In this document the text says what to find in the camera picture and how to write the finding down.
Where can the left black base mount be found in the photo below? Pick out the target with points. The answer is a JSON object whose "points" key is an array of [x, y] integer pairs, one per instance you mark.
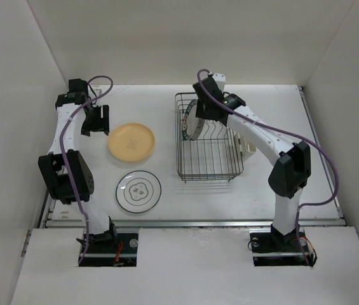
{"points": [[112, 248]]}

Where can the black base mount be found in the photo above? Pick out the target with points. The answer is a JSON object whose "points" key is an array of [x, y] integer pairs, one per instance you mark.
{"points": [[112, 248], [272, 249]]}

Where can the white cutlery holder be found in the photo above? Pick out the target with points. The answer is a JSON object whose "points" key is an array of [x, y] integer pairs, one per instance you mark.
{"points": [[244, 148]]}

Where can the aluminium rail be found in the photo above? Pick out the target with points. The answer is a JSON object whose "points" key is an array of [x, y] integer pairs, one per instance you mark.
{"points": [[46, 210], [325, 164], [193, 223]]}

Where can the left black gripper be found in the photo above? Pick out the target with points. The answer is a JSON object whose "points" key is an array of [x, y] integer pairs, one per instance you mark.
{"points": [[100, 125]]}

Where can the wire dish rack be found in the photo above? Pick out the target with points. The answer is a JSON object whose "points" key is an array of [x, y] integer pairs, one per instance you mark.
{"points": [[214, 155]]}

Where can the left side aluminium rail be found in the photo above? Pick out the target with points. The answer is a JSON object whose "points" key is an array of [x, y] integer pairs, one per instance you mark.
{"points": [[46, 210]]}

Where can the right side aluminium rail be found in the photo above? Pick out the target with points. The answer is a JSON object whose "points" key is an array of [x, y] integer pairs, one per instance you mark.
{"points": [[325, 164]]}

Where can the white plate green lettered rim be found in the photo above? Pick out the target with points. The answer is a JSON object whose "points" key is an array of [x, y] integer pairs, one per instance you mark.
{"points": [[192, 126]]}

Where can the white plate dark rim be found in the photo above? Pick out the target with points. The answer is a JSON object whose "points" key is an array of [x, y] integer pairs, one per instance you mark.
{"points": [[138, 192]]}

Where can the aluminium front rail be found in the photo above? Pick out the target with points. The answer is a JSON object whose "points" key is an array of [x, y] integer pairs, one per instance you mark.
{"points": [[193, 223]]}

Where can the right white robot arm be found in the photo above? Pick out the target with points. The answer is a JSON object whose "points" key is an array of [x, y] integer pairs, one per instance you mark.
{"points": [[291, 161]]}

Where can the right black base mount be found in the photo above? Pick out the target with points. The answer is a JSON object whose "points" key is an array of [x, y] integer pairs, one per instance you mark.
{"points": [[272, 249]]}

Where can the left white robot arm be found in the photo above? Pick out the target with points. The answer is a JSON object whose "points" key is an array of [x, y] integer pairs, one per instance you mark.
{"points": [[66, 174]]}

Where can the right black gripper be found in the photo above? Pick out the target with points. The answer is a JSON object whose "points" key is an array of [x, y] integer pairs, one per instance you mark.
{"points": [[201, 110]]}

